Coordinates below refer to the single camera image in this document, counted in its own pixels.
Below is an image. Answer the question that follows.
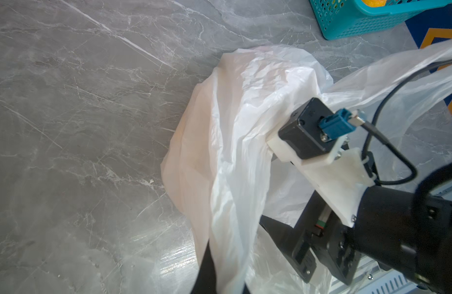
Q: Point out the orange tangerine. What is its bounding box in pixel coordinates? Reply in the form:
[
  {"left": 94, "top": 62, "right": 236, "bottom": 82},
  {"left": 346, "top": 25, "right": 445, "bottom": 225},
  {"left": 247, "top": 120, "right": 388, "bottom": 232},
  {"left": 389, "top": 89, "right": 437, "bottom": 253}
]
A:
[{"left": 362, "top": 0, "right": 386, "bottom": 8}]

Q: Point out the white plastic bag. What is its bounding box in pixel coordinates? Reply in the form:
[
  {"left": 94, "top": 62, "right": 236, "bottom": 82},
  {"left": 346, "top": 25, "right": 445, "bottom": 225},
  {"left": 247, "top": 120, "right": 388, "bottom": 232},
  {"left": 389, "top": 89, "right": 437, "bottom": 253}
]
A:
[{"left": 161, "top": 39, "right": 452, "bottom": 294}]

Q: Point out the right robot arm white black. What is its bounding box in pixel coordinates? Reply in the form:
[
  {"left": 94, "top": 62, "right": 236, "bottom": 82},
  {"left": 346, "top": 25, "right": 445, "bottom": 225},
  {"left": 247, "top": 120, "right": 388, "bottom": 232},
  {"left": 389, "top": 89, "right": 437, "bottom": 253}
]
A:
[{"left": 260, "top": 163, "right": 452, "bottom": 294}]

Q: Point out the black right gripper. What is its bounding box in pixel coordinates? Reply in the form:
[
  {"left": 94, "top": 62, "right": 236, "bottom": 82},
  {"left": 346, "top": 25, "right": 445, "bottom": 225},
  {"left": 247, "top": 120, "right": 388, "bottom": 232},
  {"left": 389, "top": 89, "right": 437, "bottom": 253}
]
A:
[{"left": 260, "top": 192, "right": 361, "bottom": 285}]

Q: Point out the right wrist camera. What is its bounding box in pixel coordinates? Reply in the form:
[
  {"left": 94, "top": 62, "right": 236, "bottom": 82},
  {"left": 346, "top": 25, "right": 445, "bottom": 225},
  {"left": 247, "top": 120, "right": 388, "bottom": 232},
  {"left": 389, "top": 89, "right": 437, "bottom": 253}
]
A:
[{"left": 266, "top": 97, "right": 375, "bottom": 229}]

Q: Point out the teal plastic basket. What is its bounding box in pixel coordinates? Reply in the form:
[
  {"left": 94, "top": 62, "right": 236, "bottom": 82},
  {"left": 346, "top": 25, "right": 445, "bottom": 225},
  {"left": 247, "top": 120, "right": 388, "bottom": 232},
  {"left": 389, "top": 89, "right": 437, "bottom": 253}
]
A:
[{"left": 310, "top": 0, "right": 452, "bottom": 40}]

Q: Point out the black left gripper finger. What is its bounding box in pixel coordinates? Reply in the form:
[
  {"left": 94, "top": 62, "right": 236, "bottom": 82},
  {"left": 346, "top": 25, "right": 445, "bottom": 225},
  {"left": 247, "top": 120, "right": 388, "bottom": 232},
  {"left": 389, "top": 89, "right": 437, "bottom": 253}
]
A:
[{"left": 191, "top": 243, "right": 217, "bottom": 294}]

